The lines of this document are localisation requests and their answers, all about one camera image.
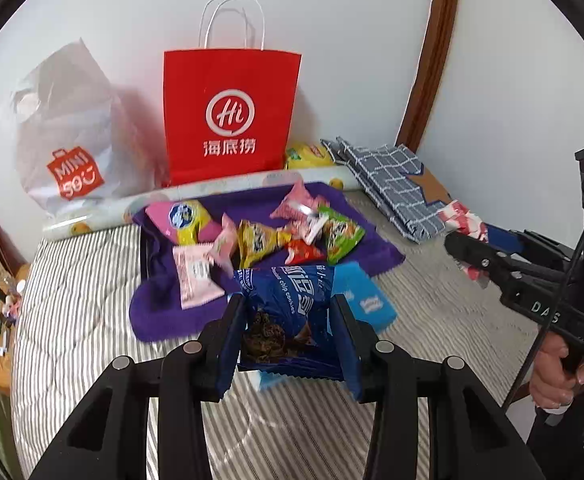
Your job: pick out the yellow cookie packet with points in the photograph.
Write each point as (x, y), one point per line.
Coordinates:
(259, 242)

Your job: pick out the pink and yellow chip bag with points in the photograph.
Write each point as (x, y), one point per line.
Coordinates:
(184, 220)

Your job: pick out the long pink strawberry packet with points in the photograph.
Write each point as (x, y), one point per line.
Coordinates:
(224, 240)

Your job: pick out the purple towel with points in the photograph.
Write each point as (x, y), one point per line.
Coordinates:
(161, 305)

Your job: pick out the blue tissue pack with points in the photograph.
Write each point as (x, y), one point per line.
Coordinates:
(367, 295)

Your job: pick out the light pink snack packet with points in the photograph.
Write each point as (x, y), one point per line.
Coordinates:
(196, 275)

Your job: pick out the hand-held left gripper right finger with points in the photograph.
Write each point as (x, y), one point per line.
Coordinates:
(349, 345)

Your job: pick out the white plastic shopping bag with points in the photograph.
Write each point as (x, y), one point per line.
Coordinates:
(71, 125)

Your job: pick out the blue cookie packet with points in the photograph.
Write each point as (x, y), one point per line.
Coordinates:
(287, 310)

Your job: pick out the grey plaid cloth bag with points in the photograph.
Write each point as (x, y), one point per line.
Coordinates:
(392, 185)

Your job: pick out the green triangular snack packet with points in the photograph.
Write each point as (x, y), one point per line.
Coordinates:
(342, 235)

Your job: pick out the person's right hand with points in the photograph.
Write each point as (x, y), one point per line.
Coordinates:
(547, 380)

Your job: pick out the rolled fruit-print wrapping paper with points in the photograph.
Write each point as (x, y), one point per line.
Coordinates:
(121, 210)

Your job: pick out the red and white snack packet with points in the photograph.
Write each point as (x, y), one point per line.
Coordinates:
(464, 222)

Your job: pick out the pink and silver snack packet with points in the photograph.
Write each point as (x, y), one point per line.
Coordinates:
(297, 207)

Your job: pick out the person's right forearm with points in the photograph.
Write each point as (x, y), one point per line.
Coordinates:
(572, 445)

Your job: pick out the yellow snack bag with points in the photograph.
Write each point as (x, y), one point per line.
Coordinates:
(309, 156)

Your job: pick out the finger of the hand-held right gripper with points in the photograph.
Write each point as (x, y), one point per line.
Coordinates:
(512, 240)
(477, 260)

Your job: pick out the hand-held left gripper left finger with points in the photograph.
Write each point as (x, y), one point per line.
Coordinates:
(231, 345)

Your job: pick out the red paper bag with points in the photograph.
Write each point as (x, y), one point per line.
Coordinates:
(231, 85)

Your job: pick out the striped bed mattress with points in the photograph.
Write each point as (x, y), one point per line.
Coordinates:
(71, 310)

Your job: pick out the small red snack packet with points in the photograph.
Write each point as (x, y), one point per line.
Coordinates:
(302, 252)

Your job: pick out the brown wooden door frame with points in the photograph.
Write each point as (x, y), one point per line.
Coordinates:
(437, 35)

